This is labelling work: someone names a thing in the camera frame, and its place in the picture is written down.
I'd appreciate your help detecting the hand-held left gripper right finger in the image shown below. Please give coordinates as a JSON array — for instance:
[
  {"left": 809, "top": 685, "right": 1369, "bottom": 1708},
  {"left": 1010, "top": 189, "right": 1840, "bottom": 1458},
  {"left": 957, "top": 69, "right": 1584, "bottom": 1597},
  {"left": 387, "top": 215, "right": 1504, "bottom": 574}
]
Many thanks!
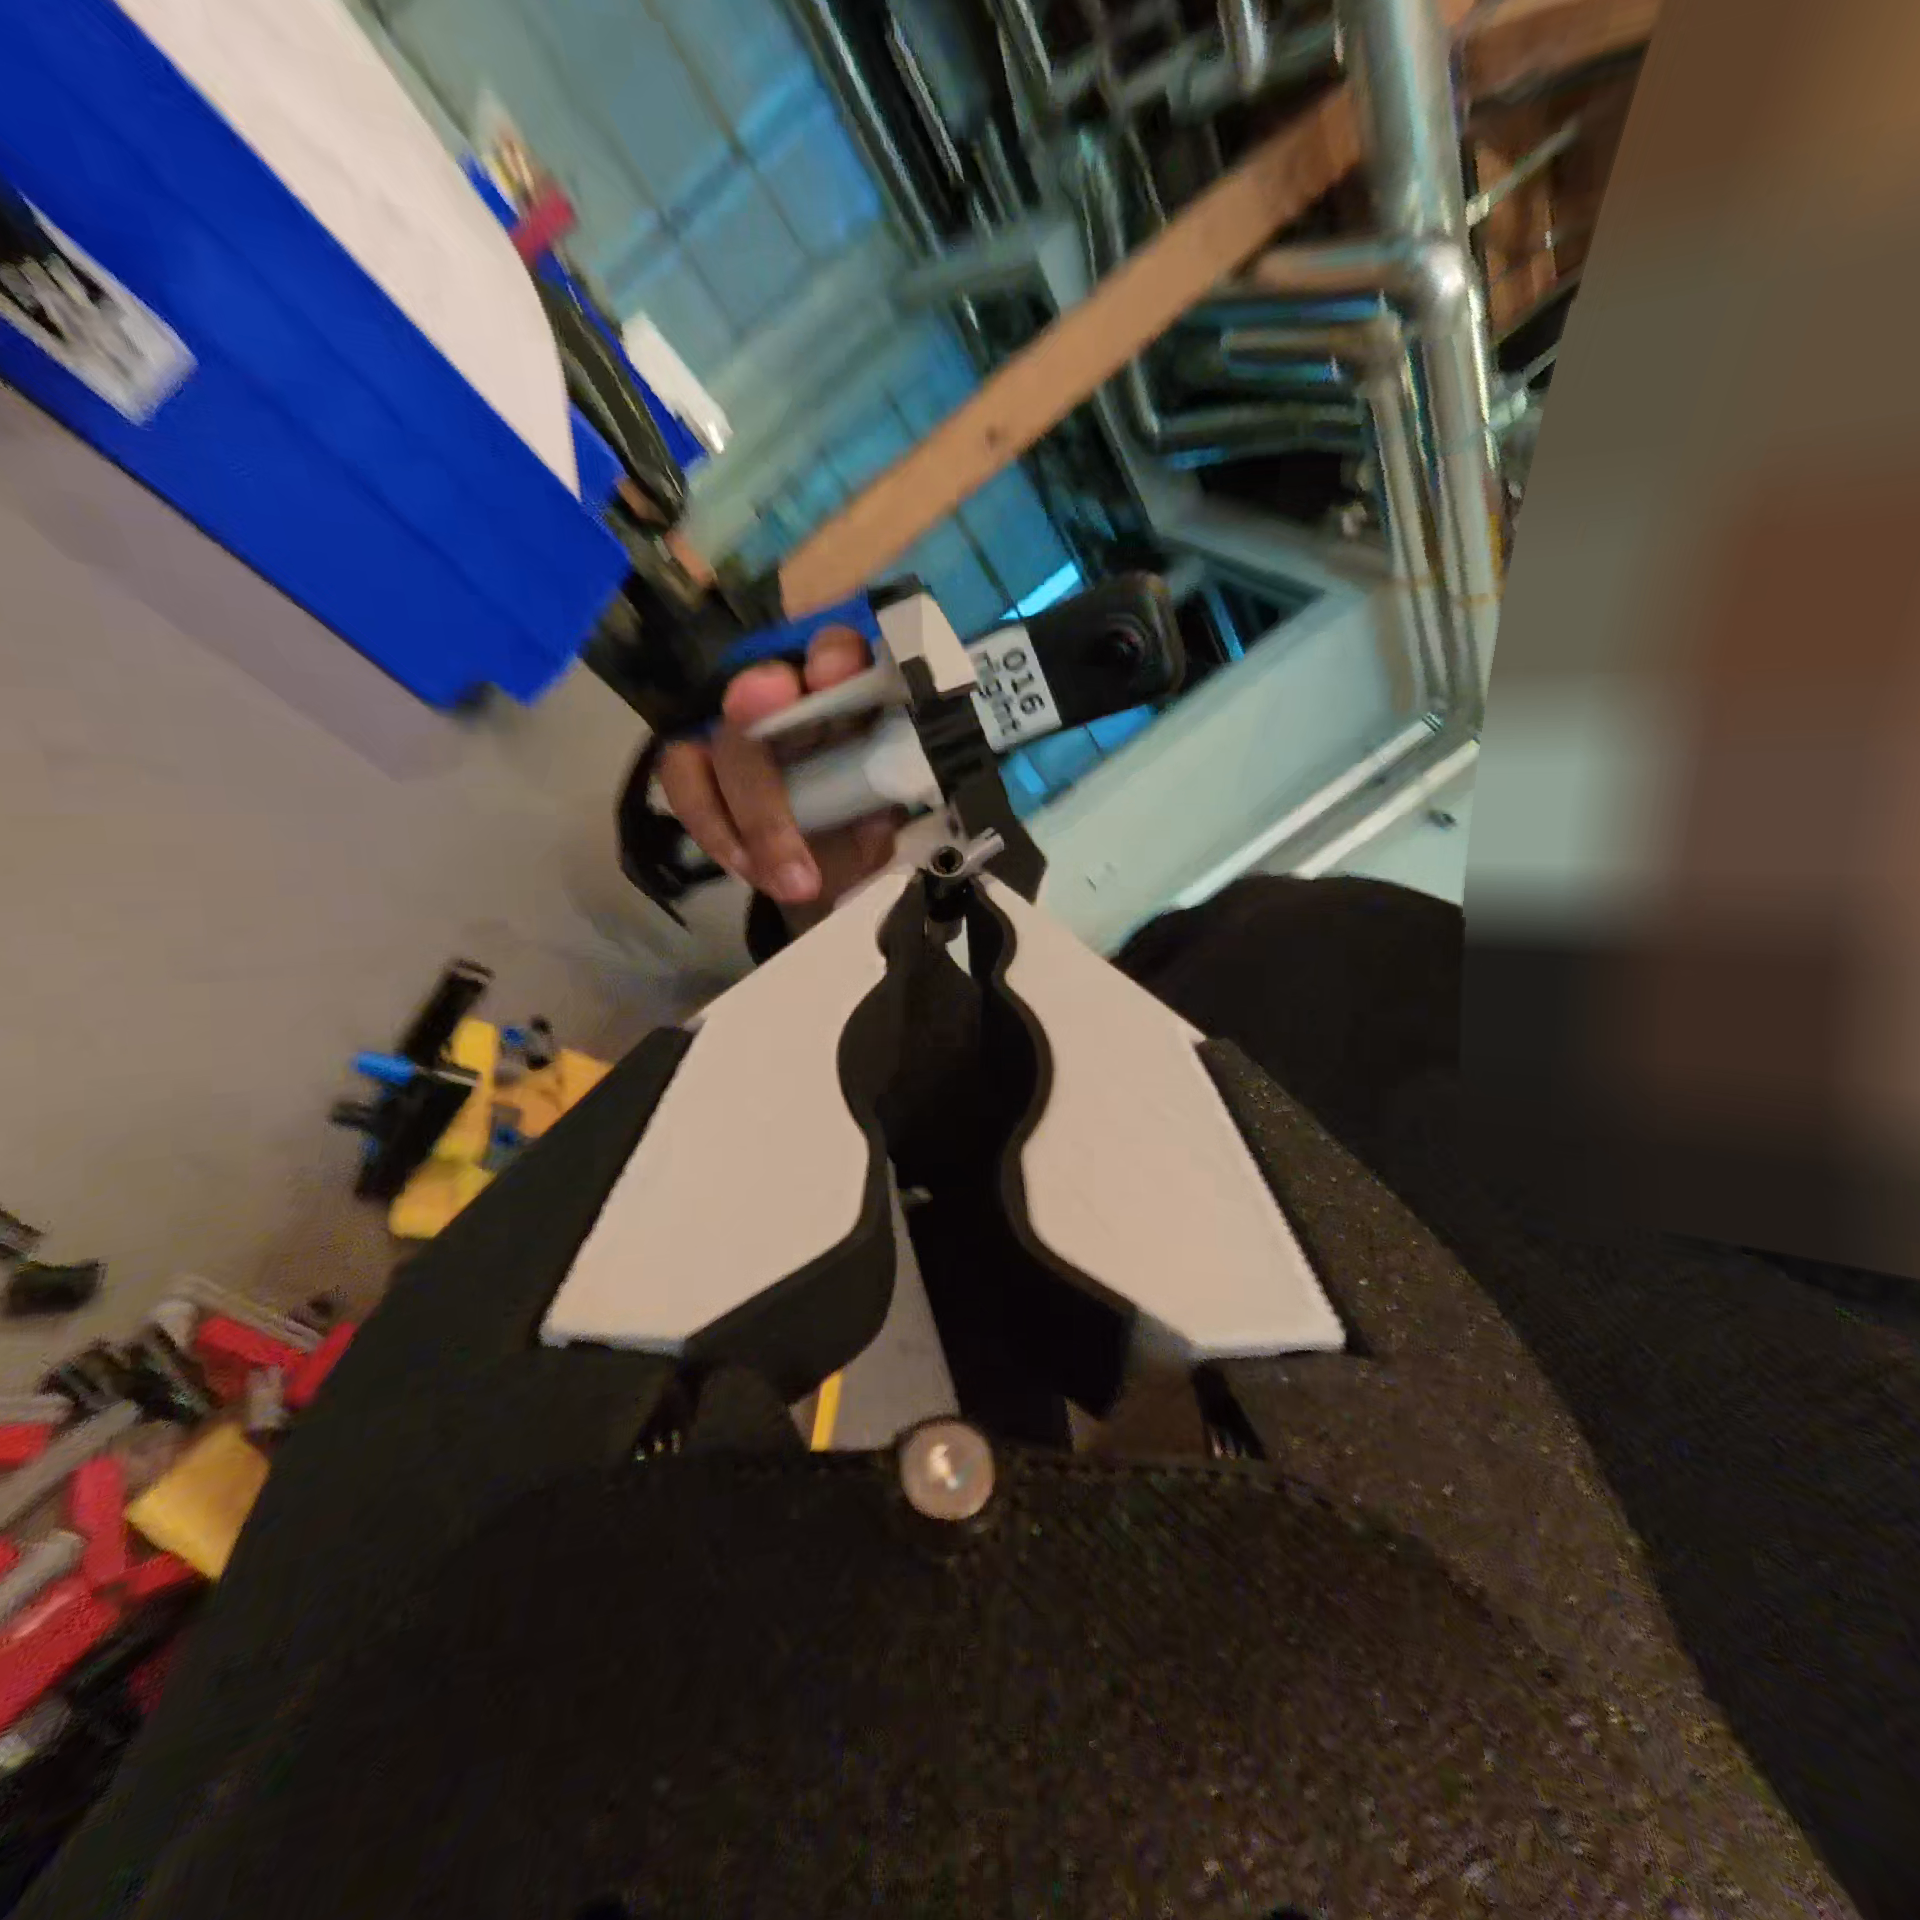
[{"left": 966, "top": 877, "right": 1350, "bottom": 1369}]

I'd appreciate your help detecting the blue plastic bin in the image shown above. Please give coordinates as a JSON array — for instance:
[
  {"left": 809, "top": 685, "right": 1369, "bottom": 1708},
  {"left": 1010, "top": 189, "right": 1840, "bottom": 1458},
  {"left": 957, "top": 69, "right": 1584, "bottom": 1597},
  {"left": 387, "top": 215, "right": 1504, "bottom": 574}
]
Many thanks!
[{"left": 0, "top": 0, "right": 635, "bottom": 711}]

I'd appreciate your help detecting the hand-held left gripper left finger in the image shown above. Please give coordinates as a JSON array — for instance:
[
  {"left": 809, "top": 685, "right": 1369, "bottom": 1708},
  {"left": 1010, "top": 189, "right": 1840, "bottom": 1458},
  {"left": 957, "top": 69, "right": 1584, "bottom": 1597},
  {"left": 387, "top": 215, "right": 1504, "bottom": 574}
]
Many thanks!
[{"left": 537, "top": 874, "right": 933, "bottom": 1383}]

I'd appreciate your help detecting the grey toy pin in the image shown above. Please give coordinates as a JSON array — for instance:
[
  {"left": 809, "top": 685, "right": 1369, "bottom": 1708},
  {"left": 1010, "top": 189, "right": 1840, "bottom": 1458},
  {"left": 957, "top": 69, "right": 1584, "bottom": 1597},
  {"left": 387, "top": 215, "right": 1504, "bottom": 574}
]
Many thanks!
[{"left": 923, "top": 831, "right": 1008, "bottom": 923}]

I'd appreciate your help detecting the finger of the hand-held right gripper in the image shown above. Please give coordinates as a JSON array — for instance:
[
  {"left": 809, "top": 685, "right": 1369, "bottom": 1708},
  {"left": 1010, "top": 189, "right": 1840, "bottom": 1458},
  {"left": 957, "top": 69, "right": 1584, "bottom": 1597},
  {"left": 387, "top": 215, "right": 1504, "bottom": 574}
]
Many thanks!
[{"left": 953, "top": 778, "right": 1057, "bottom": 906}]

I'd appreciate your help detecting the person's right hand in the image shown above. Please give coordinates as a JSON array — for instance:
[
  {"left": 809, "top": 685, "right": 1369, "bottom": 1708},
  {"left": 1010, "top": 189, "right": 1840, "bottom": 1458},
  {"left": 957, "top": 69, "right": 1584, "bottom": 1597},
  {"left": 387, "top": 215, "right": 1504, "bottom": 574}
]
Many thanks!
[{"left": 657, "top": 626, "right": 904, "bottom": 906}]

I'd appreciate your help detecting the yellow toy wheel assembly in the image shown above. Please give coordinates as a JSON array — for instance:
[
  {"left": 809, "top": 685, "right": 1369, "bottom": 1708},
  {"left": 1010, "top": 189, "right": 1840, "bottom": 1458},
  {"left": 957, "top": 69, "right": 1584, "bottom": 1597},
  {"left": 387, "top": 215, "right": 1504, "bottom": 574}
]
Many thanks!
[{"left": 329, "top": 961, "right": 619, "bottom": 1243}]

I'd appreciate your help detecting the wooden beam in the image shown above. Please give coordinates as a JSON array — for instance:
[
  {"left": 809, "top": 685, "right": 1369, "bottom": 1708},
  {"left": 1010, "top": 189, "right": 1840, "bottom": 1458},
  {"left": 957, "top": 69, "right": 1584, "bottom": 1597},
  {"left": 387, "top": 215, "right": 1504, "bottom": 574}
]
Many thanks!
[{"left": 777, "top": 82, "right": 1369, "bottom": 619}]

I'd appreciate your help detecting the person's black sweater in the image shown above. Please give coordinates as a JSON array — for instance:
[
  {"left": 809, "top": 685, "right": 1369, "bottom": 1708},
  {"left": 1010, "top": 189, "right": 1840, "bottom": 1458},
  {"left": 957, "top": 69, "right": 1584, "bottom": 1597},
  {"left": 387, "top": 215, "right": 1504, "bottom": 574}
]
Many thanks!
[{"left": 901, "top": 874, "right": 1920, "bottom": 1920}]

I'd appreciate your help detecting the metal pipe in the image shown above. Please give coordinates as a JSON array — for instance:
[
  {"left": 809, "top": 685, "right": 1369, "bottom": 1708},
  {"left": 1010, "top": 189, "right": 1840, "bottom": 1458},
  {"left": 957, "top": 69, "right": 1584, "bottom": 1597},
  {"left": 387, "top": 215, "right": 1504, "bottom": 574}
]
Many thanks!
[{"left": 1237, "top": 0, "right": 1504, "bottom": 724}]

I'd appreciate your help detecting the pile of small toy pieces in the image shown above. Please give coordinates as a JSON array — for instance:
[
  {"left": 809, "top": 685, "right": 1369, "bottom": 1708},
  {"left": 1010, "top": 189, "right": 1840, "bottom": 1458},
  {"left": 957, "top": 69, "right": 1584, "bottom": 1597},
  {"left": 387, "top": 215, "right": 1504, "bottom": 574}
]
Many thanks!
[{"left": 0, "top": 1201, "right": 366, "bottom": 1778}]

